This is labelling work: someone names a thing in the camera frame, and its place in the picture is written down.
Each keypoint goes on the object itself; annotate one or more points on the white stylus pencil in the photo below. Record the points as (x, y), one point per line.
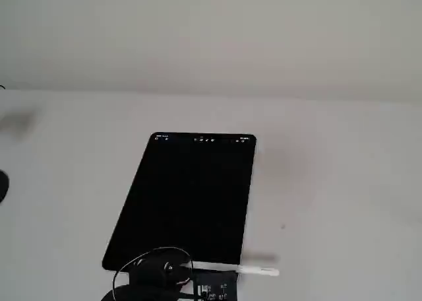
(250, 270)

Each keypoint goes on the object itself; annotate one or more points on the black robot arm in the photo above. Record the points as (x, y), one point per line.
(214, 286)

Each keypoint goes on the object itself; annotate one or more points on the black screen silver tablet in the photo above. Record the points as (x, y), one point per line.
(191, 198)

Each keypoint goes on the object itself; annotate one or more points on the black round object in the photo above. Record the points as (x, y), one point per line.
(3, 186)

